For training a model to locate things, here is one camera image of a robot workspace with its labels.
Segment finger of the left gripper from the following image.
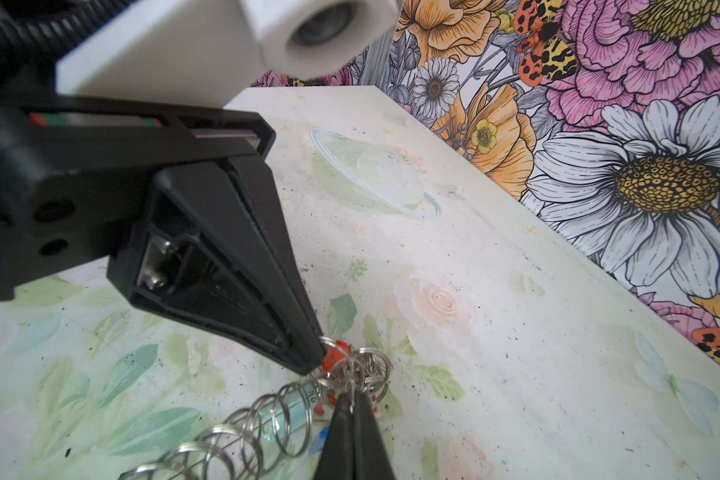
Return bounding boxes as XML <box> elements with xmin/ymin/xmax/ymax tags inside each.
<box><xmin>107</xmin><ymin>156</ymin><xmax>325</xmax><ymax>375</ymax></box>

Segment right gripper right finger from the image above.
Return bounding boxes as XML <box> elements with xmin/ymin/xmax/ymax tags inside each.
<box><xmin>352</xmin><ymin>391</ymin><xmax>396</xmax><ymax>480</ymax></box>

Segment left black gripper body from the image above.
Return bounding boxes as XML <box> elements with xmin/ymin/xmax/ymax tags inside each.
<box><xmin>0</xmin><ymin>91</ymin><xmax>276</xmax><ymax>301</ymax></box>

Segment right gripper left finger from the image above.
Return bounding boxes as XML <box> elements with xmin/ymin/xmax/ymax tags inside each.
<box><xmin>313</xmin><ymin>393</ymin><xmax>354</xmax><ymax>480</ymax></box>

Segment blue tagged key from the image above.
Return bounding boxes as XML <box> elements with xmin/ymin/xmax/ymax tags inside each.
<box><xmin>308</xmin><ymin>426</ymin><xmax>329</xmax><ymax>456</ymax></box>

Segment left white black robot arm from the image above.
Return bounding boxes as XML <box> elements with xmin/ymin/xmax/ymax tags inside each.
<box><xmin>0</xmin><ymin>1</ymin><xmax>325</xmax><ymax>374</ymax></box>

